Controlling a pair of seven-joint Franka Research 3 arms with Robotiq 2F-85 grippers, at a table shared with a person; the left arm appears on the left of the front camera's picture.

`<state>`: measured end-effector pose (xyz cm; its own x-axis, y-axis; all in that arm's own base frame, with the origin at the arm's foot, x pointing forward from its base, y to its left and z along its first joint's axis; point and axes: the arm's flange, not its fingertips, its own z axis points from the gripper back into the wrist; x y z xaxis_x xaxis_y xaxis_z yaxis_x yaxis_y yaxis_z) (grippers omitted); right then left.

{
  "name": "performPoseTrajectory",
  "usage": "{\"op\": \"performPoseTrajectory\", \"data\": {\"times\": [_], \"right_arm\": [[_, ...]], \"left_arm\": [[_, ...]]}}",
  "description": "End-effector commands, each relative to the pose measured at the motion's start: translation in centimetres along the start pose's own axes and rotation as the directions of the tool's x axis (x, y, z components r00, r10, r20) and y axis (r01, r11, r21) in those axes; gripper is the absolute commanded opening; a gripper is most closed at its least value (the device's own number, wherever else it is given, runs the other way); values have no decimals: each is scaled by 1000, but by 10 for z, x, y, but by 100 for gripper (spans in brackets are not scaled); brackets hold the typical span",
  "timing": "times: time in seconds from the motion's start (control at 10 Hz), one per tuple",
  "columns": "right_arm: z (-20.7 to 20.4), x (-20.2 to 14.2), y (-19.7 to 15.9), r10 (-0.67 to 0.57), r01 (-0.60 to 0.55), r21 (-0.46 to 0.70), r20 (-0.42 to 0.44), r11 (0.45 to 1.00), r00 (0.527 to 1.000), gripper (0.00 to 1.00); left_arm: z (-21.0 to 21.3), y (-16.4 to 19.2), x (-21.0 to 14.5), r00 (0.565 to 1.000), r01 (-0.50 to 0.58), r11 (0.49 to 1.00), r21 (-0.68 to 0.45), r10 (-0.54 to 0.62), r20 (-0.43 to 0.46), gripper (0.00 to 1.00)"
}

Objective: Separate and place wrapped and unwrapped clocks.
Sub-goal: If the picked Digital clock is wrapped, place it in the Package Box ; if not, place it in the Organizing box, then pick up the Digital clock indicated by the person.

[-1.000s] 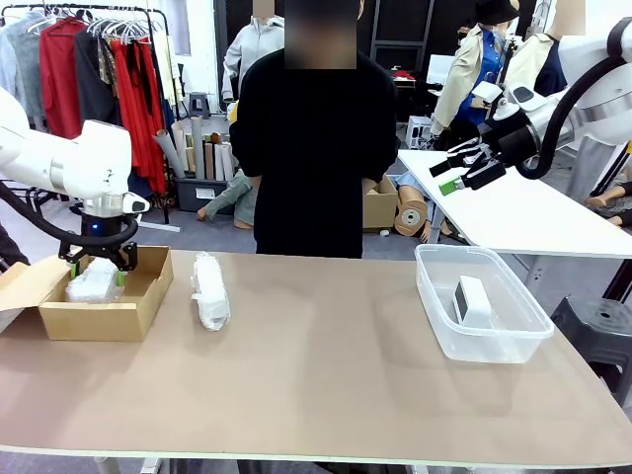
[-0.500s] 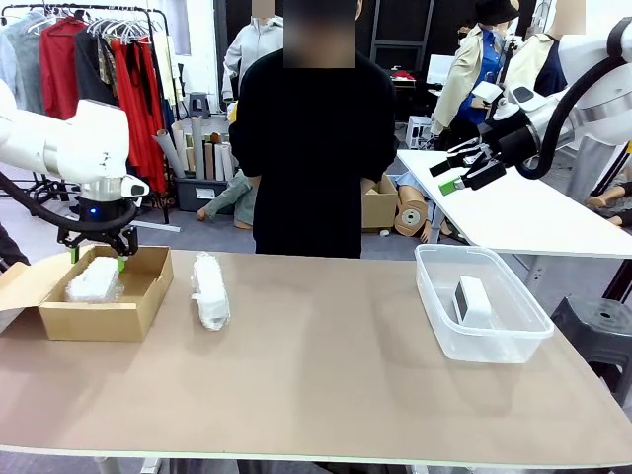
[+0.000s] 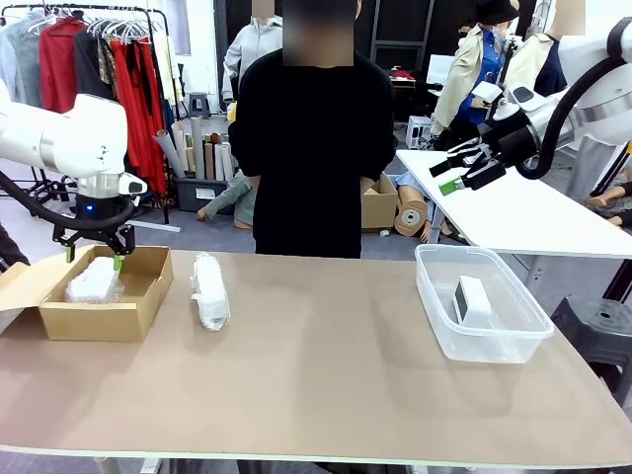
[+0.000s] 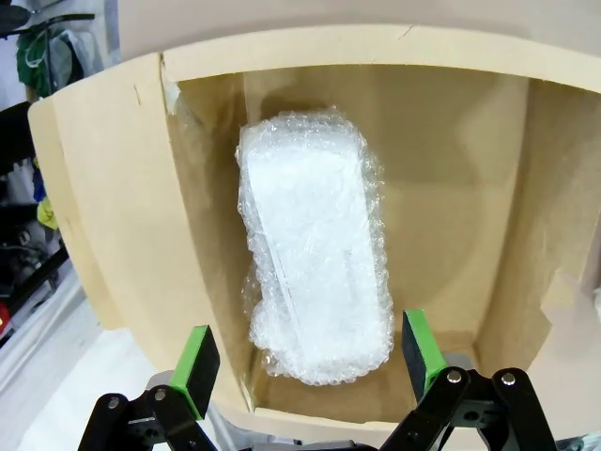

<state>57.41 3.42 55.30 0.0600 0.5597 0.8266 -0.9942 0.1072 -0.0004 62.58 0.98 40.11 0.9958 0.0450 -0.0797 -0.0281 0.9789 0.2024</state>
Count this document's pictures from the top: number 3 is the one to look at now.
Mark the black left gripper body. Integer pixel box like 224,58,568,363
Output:
73,195,125,234

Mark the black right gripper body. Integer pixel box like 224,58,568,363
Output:
477,120,541,168

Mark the rounded bubble-wrapped clock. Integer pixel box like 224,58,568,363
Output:
63,256,123,303

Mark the long bubble-wrapped clock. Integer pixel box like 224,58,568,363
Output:
190,251,232,332

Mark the small white box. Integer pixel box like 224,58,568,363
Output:
452,275,495,328

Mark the white floor bar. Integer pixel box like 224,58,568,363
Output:
132,219,182,233

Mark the white table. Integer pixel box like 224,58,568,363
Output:
394,147,632,260

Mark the black fabric item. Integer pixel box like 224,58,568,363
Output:
0,221,31,271

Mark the mannequin in beige coat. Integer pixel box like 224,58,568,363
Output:
432,22,510,137

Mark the open cardboard box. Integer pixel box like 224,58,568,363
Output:
0,244,175,343

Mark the grey storage bin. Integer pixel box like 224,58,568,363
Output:
173,175,231,212

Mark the brown paper spool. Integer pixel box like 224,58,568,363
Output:
393,197,430,240

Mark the black tripod pole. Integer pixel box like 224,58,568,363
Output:
498,37,522,88

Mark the mannequin in cream jacket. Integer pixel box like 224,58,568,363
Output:
508,32,569,98

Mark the white monitor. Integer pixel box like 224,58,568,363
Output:
427,53,458,85

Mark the slanted grey paper roll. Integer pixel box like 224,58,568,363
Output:
152,128,187,179

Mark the beige paper roll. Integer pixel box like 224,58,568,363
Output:
171,121,192,174

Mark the brown cardboard floor box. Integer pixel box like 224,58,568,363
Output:
361,173,399,234

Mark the red hanging dress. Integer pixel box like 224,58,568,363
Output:
109,37,169,195

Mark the lying bare mannequin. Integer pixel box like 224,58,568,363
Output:
587,180,632,227

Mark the tall grey paper roll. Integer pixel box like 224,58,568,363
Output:
191,116,206,180

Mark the seated mannequin green jacket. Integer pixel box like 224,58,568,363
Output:
197,170,258,231

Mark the black hat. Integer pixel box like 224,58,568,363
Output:
476,0,519,25

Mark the black hanging garment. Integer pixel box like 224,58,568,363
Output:
73,29,122,103

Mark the small grey stool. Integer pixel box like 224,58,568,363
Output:
189,91,212,119

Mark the red coat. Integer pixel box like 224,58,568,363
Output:
39,17,86,115

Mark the person in black sweater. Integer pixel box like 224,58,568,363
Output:
227,0,399,260

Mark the cream hanging garment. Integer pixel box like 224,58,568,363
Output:
150,34,185,108

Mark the clear plastic bin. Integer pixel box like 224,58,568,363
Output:
414,242,556,365

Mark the grey hanging coat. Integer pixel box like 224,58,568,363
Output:
0,12,43,108

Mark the black plastic stool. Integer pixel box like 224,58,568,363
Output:
550,294,632,396

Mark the mannequin in grey hoodie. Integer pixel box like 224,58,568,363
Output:
221,14,283,103

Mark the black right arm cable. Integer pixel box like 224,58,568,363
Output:
515,53,616,180

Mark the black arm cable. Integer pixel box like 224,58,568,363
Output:
0,170,137,233
515,53,616,180

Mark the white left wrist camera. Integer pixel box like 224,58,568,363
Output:
119,172,149,198

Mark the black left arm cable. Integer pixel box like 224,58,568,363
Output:
0,170,137,233

